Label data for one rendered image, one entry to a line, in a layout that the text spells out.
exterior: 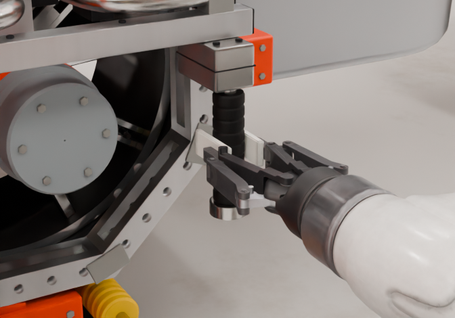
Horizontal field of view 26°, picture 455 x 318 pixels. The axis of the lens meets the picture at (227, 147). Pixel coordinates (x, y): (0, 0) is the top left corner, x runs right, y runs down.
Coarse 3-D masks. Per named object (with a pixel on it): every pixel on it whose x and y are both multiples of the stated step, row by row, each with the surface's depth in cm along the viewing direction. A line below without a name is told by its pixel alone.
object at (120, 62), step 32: (96, 64) 156; (128, 64) 147; (160, 64) 138; (128, 96) 146; (160, 96) 138; (128, 128) 139; (160, 128) 139; (128, 160) 141; (0, 192) 150; (32, 192) 148; (96, 192) 141; (0, 224) 141; (32, 224) 140; (64, 224) 138; (0, 256) 133
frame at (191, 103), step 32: (192, 96) 130; (192, 128) 132; (160, 160) 136; (192, 160) 133; (128, 192) 135; (160, 192) 133; (96, 224) 136; (128, 224) 132; (32, 256) 131; (64, 256) 133; (96, 256) 131; (128, 256) 134; (0, 288) 125; (32, 288) 128; (64, 288) 130
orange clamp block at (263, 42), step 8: (256, 32) 135; (264, 32) 135; (248, 40) 132; (256, 40) 133; (264, 40) 133; (272, 40) 134; (256, 48) 133; (264, 48) 133; (272, 48) 134; (256, 56) 133; (264, 56) 134; (272, 56) 135; (256, 64) 134; (264, 64) 134; (272, 64) 135; (256, 72) 134; (264, 72) 135; (272, 72) 136; (256, 80) 135; (264, 80) 135
